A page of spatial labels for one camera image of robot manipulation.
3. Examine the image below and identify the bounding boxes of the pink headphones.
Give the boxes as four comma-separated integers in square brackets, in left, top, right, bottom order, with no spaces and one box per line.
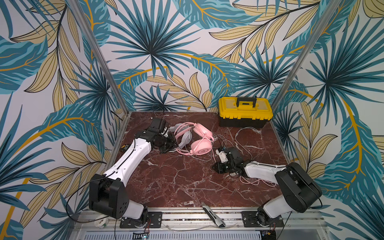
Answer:
[175,122,215,156]

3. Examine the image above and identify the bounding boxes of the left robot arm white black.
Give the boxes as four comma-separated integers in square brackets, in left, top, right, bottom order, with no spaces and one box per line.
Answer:
[89,130,176,220]

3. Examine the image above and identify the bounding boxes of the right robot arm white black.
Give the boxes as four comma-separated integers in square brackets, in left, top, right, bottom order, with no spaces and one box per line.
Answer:
[213,147,323,226]

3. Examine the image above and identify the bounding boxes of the white grey headphones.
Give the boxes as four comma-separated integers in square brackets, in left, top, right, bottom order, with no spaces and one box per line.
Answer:
[169,124,192,150]

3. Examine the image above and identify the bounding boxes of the yellow black toolbox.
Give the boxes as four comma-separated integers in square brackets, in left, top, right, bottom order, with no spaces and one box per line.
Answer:
[219,97,274,129]

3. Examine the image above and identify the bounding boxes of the grey utility knife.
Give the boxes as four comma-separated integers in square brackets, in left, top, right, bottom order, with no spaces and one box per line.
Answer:
[202,203,226,229]

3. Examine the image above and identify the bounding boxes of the white tape roll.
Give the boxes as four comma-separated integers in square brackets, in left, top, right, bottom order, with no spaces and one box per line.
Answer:
[94,217,109,229]

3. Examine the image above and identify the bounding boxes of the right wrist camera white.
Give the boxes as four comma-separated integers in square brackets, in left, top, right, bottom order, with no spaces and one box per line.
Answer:
[216,149,229,163]

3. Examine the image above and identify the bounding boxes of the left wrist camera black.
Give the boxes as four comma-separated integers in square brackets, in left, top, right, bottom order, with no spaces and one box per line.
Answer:
[148,118,169,135]

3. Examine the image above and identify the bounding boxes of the white headphone cable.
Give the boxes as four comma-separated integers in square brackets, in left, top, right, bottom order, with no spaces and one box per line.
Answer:
[191,125,271,163]

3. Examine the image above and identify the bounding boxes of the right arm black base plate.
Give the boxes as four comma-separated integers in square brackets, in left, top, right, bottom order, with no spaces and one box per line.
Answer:
[241,211,284,228]

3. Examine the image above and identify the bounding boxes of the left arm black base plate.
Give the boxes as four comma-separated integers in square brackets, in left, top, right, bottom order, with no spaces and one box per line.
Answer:
[120,212,163,229]

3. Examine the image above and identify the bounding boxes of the aluminium front rail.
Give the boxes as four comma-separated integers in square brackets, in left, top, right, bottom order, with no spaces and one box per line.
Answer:
[69,207,331,240]

